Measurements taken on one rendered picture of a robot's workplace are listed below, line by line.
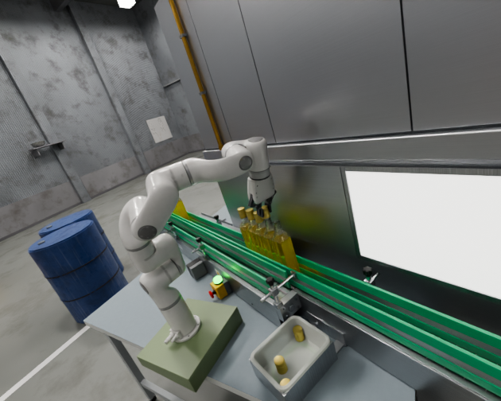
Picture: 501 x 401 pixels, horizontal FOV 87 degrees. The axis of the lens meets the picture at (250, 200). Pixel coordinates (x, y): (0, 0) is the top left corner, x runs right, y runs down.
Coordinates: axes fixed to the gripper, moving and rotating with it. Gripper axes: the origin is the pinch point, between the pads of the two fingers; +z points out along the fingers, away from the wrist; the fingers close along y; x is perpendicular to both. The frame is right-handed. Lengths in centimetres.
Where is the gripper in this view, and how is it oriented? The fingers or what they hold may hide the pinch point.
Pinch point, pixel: (264, 209)
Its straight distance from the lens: 103.4
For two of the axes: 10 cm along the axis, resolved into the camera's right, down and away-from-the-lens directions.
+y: -7.7, 4.3, -4.8
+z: 1.3, 8.4, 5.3
